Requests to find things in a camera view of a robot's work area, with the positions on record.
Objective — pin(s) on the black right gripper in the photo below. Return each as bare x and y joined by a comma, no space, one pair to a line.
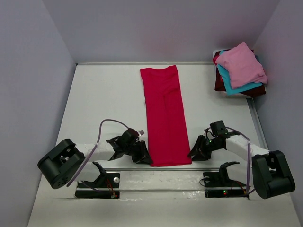
201,156

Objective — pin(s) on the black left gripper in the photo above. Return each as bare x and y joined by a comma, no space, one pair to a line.
142,153

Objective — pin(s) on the red t shirt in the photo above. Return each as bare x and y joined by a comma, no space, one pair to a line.
168,142
216,55

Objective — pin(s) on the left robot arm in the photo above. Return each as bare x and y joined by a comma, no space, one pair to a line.
65,163

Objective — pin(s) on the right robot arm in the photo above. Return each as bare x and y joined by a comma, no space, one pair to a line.
268,173

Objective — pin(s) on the dark maroon folded t shirt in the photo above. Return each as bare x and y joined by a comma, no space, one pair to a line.
227,81

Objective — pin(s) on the teal folded t shirt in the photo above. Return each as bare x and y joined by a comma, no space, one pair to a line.
241,72

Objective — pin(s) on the red folded t shirt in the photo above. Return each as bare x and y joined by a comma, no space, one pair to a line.
216,55

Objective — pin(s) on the pink folded t shirt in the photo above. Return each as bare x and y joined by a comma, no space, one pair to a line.
243,66

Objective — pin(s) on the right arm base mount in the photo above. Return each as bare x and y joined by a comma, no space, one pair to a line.
219,185

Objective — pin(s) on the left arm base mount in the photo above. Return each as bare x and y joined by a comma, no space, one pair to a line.
104,186

